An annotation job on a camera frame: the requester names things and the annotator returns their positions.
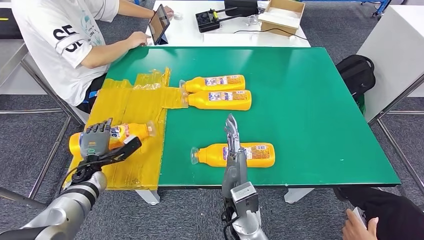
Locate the black cable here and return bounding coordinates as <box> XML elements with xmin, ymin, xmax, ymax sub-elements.
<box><xmin>233</xmin><ymin>27</ymin><xmax>309</xmax><ymax>41</ymax></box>

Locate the black device with antennas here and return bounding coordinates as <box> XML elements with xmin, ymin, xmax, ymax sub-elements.
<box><xmin>195</xmin><ymin>6</ymin><xmax>239</xmax><ymax>33</ymax></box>

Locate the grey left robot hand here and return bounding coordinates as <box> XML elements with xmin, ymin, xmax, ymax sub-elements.
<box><xmin>79</xmin><ymin>118</ymin><xmax>114</xmax><ymax>158</ymax></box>

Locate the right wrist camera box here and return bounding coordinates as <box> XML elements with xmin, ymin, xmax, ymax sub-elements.
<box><xmin>230</xmin><ymin>181</ymin><xmax>260</xmax><ymax>215</ymax></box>

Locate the metal cabinet frame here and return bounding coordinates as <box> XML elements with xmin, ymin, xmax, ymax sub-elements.
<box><xmin>367</xmin><ymin>75</ymin><xmax>424</xmax><ymax>195</ymax></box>

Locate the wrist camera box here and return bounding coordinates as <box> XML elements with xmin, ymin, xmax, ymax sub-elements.
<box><xmin>86</xmin><ymin>135</ymin><xmax>143</xmax><ymax>167</ymax></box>
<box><xmin>230</xmin><ymin>181</ymin><xmax>260</xmax><ymax>215</ymax></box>

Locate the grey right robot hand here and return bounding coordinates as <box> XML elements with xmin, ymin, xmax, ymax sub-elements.
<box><xmin>221</xmin><ymin>113</ymin><xmax>249</xmax><ymax>200</ymax></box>

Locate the black tablet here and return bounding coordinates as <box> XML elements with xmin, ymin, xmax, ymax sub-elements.
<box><xmin>147</xmin><ymin>3</ymin><xmax>171</xmax><ymax>46</ymax></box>

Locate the yellow taped cardboard mat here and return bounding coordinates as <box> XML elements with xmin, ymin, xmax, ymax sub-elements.
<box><xmin>67</xmin><ymin>67</ymin><xmax>190</xmax><ymax>191</ymax></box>

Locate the white table foot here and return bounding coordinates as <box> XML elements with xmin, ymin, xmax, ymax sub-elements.
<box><xmin>284</xmin><ymin>188</ymin><xmax>315</xmax><ymax>204</ymax></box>
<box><xmin>135</xmin><ymin>189</ymin><xmax>161</xmax><ymax>206</ymax></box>

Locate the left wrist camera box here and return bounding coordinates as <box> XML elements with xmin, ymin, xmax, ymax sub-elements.
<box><xmin>86</xmin><ymin>135</ymin><xmax>143</xmax><ymax>167</ymax></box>

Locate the open cardboard box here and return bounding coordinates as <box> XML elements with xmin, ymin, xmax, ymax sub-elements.
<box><xmin>258</xmin><ymin>0</ymin><xmax>306</xmax><ymax>37</ymax></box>

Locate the black bag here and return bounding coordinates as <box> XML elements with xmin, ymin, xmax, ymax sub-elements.
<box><xmin>224</xmin><ymin>0</ymin><xmax>259</xmax><ymax>17</ymax></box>

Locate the clear plastic wrap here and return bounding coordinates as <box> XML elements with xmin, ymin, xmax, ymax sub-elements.
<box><xmin>244</xmin><ymin>14</ymin><xmax>261</xmax><ymax>26</ymax></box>

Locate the person's hand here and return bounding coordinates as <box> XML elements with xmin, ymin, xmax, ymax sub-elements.
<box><xmin>342</xmin><ymin>208</ymin><xmax>380</xmax><ymax>240</ymax></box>

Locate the metal bench frame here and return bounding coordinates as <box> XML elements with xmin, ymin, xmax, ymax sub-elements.
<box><xmin>0</xmin><ymin>38</ymin><xmax>85</xmax><ymax>210</ymax></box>

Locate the blue trolley frame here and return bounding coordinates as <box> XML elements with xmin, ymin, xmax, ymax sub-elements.
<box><xmin>361</xmin><ymin>0</ymin><xmax>393</xmax><ymax>17</ymax></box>

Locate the white table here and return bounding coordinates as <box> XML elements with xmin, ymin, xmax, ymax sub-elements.
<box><xmin>142</xmin><ymin>0</ymin><xmax>312</xmax><ymax>48</ymax></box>

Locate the person's right hand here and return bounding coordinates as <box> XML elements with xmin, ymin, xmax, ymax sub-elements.
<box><xmin>125</xmin><ymin>31</ymin><xmax>153</xmax><ymax>49</ymax></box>

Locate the orange detergent bottle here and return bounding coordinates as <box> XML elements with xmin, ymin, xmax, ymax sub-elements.
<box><xmin>190</xmin><ymin>142</ymin><xmax>276</xmax><ymax>169</ymax></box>
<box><xmin>181</xmin><ymin>90</ymin><xmax>253</xmax><ymax>112</ymax></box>
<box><xmin>178</xmin><ymin>74</ymin><xmax>246</xmax><ymax>94</ymax></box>
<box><xmin>68</xmin><ymin>120</ymin><xmax>157</xmax><ymax>157</ymax></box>

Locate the white phone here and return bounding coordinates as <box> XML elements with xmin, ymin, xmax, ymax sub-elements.
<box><xmin>351</xmin><ymin>206</ymin><xmax>369</xmax><ymax>228</ymax></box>

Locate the black backpack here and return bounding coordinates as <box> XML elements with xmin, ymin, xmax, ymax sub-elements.
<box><xmin>335</xmin><ymin>54</ymin><xmax>377</xmax><ymax>100</ymax></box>

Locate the person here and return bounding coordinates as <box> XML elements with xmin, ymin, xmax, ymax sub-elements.
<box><xmin>332</xmin><ymin>187</ymin><xmax>424</xmax><ymax>240</ymax></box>
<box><xmin>11</xmin><ymin>0</ymin><xmax>175</xmax><ymax>114</ymax></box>

